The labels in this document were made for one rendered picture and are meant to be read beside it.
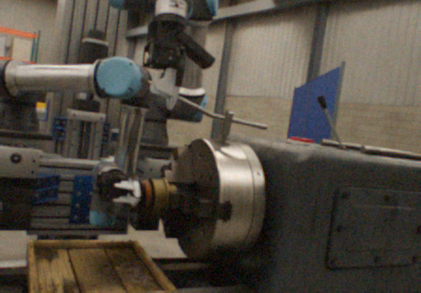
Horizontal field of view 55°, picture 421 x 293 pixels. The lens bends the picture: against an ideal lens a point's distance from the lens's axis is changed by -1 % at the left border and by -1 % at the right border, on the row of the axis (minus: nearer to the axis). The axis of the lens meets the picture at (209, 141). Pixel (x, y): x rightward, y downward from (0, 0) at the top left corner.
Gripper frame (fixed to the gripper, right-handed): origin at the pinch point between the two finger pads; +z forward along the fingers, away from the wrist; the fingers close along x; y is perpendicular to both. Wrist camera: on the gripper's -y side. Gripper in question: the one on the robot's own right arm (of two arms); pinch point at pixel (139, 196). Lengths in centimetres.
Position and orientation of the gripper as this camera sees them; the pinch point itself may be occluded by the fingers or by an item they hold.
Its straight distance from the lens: 100.4
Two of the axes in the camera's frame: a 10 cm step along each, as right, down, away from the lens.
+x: 1.4, -9.9, -0.5
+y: -9.0, -1.0, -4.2
